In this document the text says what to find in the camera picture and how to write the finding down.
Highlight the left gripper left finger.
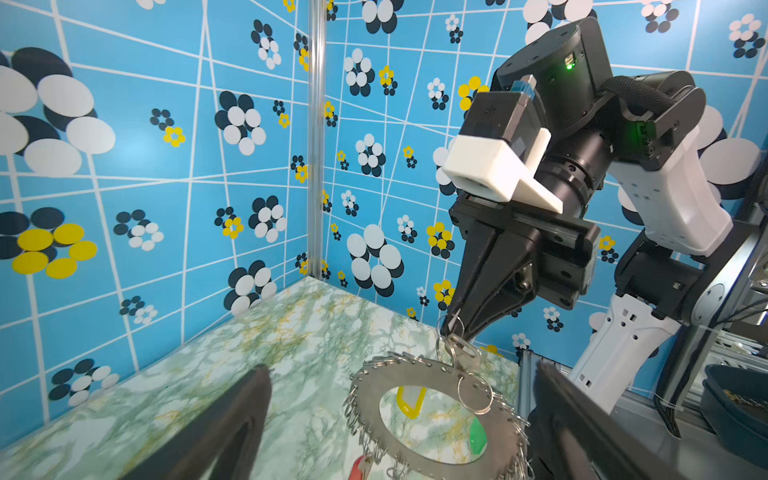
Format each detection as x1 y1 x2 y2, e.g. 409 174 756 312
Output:
123 364 272 479

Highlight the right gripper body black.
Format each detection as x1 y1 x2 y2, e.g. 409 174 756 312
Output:
449 195 600 310

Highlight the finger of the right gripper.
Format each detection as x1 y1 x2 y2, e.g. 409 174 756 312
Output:
461 231 541 341
439 225 512 336

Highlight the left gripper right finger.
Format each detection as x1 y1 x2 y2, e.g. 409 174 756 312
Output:
527 362 682 480

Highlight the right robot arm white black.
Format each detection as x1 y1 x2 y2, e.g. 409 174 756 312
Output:
439 17 759 411

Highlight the dark teal bin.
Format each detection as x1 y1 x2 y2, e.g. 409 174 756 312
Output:
700 365 767 469

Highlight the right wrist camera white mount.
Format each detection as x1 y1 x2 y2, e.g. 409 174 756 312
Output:
441 74 565 216

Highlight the right corner aluminium post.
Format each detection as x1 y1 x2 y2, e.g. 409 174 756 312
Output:
307 0 326 280

